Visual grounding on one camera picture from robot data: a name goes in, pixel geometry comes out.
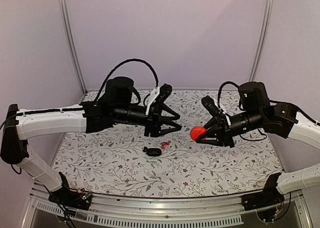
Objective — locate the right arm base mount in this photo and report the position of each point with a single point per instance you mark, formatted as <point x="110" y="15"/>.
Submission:
<point x="268" y="196"/>

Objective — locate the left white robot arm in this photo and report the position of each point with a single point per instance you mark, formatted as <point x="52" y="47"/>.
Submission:
<point x="115" y="106"/>

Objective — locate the black earbud charging case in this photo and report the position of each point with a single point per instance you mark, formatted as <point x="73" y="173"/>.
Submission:
<point x="153" y="152"/>

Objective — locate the aluminium front rail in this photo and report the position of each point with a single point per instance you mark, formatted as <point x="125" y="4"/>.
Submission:
<point x="121" y="211"/>

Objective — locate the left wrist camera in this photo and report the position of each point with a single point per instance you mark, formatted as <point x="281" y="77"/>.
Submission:
<point x="157" y="95"/>

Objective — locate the aluminium frame post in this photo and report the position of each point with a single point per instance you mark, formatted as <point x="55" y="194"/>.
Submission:
<point x="71" y="45"/>
<point x="266" y="17"/>

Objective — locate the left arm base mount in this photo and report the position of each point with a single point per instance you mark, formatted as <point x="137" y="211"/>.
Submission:
<point x="79" y="199"/>

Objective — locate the left aluminium frame post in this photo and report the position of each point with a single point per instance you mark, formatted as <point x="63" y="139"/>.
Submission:
<point x="71" y="45"/>

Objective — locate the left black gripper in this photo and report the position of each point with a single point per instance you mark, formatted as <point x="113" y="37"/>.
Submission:
<point x="155" y="119"/>

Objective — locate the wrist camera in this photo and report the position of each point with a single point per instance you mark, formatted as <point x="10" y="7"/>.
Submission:
<point x="217" y="113"/>
<point x="157" y="95"/>

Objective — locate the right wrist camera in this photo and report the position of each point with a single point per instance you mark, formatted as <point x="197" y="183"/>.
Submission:
<point x="217" y="113"/>

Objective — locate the right aluminium frame post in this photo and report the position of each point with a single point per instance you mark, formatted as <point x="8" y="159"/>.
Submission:
<point x="266" y="17"/>

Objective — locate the red earbud charging case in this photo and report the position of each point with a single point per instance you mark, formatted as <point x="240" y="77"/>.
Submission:
<point x="196" y="132"/>

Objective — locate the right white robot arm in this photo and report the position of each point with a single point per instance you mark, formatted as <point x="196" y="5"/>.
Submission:
<point x="280" y="118"/>

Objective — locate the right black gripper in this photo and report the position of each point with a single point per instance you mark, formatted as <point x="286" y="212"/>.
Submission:
<point x="224" y="137"/>

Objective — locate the floral patterned table mat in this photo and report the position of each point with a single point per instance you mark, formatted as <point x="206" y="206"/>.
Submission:
<point x="113" y="161"/>

